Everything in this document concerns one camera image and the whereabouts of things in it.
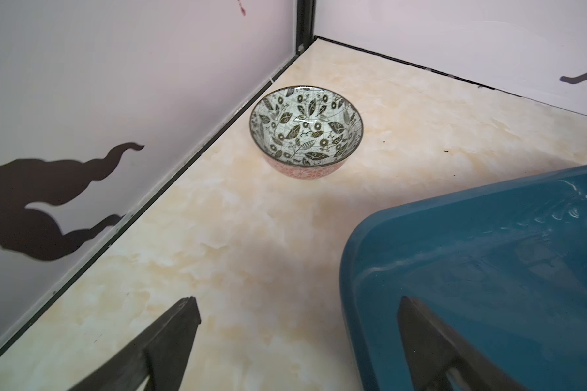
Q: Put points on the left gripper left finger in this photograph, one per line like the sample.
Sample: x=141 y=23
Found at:
x=156 y=359

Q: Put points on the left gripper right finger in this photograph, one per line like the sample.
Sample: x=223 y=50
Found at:
x=439 y=358

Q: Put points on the teal plastic tray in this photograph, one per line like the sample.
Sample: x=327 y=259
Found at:
x=505 y=265

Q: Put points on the small patterned bowl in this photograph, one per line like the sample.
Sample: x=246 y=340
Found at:
x=306 y=132

